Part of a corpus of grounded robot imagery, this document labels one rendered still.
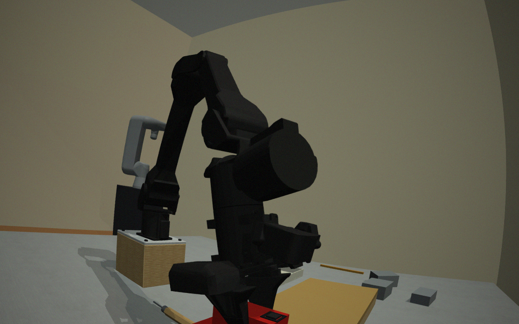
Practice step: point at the tan wooden floor panel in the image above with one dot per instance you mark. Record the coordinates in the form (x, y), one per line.
(316, 301)

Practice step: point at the awl with wooden handle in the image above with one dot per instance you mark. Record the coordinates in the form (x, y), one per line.
(175, 316)

